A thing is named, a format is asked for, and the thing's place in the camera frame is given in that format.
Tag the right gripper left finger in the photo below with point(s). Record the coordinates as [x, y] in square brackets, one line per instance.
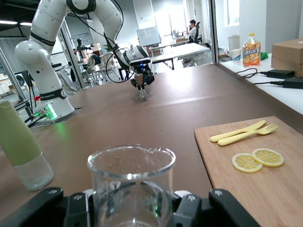
[59, 208]

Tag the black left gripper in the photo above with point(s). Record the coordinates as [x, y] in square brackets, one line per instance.
[142, 72]

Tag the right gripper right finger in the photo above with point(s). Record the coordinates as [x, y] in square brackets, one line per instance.
[213, 208]

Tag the steel double jigger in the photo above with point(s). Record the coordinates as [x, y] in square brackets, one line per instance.
[142, 94]

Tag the clear glass beaker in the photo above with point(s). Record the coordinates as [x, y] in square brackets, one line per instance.
[131, 189]

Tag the whiteboard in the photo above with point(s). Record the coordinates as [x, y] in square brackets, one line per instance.
[148, 36]

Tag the white office table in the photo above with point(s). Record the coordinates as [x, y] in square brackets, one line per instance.
[180, 50]

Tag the wooden cutting board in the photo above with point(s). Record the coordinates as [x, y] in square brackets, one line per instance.
[260, 189]

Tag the yellow lemon slice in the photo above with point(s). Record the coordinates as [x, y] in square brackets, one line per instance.
[268, 158]
[245, 164]

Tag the seated person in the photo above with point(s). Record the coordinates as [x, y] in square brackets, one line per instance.
[194, 32]

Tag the green sleeved glass bottle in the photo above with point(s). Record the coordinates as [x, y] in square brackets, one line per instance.
[21, 146]

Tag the yellow plastic fork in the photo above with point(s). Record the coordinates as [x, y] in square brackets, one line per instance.
[241, 137]

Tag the yellow plastic knife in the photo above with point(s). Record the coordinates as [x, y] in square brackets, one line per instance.
[236, 132]

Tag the white bin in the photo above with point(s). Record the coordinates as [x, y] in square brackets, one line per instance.
[234, 42]

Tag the orange drink bottle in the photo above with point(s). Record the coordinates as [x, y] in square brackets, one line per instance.
[251, 53]

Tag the green bag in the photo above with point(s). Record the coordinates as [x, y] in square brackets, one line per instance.
[264, 55]

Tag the black power adapter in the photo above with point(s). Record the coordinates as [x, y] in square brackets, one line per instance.
[293, 82]
[280, 73]

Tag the brown cardboard box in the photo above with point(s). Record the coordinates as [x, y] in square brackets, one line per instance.
[287, 56]

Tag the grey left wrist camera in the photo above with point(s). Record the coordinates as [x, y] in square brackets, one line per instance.
[140, 61]

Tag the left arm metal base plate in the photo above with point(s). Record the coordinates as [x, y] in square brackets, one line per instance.
[68, 116]

